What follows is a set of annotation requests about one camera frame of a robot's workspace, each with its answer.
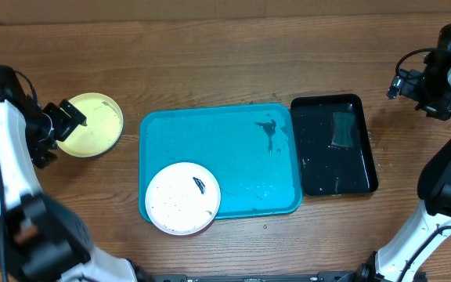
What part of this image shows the yellow plate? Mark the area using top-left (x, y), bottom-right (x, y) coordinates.
top-left (58, 92), bottom-right (124, 157)

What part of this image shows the dark green sponge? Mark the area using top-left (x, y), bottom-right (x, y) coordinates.
top-left (332, 112), bottom-right (355, 147)

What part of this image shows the white pink plate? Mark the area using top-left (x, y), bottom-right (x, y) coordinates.
top-left (145, 162), bottom-right (221, 236)

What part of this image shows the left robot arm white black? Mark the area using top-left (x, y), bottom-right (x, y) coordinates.
top-left (0, 64), bottom-right (151, 281)

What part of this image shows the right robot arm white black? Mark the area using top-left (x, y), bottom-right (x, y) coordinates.
top-left (341, 23), bottom-right (451, 282)

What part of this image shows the black plastic tray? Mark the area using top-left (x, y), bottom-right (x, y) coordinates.
top-left (290, 94), bottom-right (378, 197)

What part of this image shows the teal plastic tray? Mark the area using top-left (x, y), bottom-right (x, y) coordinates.
top-left (139, 103), bottom-right (303, 219)

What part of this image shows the black food scrap on white plate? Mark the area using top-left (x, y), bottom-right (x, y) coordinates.
top-left (193, 177), bottom-right (206, 194)

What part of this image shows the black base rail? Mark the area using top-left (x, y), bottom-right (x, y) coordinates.
top-left (152, 271), bottom-right (355, 282)

